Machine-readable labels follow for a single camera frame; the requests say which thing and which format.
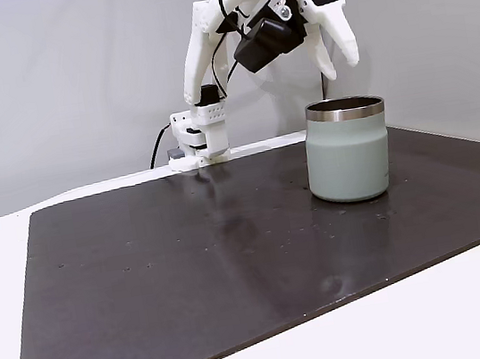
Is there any black oval camera box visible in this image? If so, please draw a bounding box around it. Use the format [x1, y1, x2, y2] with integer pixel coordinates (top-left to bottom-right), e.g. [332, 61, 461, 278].
[228, 12, 313, 78]

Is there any pale green steel-rimmed cup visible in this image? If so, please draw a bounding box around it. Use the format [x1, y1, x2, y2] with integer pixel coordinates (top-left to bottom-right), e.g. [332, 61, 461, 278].
[297, 91, 400, 210]

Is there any black base power cable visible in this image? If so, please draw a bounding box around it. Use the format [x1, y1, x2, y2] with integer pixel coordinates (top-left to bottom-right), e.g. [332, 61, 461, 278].
[143, 124, 177, 171]

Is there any dark grey table mat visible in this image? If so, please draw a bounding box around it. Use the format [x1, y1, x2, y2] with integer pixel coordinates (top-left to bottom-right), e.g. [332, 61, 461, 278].
[0, 113, 480, 359]

